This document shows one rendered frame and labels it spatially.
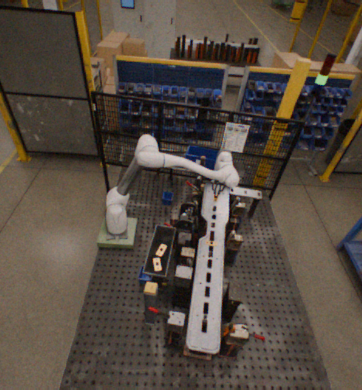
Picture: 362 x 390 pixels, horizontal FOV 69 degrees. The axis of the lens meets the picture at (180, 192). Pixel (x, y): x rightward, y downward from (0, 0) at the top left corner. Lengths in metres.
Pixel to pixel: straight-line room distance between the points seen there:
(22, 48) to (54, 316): 2.87
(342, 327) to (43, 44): 4.28
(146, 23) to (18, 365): 7.54
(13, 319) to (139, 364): 1.47
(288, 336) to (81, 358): 1.35
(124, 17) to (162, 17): 0.98
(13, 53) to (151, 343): 3.33
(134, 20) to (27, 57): 4.86
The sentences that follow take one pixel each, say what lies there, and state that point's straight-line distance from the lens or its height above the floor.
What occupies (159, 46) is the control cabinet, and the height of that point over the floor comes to 0.47.
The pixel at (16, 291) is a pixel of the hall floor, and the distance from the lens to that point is 3.16.
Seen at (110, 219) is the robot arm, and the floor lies 0.98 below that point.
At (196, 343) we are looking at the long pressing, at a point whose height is 1.00.
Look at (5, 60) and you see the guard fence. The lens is 3.95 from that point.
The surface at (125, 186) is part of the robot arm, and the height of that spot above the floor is 1.13.
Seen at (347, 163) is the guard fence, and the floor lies 0.33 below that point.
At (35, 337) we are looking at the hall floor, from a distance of 2.89.
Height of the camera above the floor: 2.57
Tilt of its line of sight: 43 degrees down
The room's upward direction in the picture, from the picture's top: 6 degrees clockwise
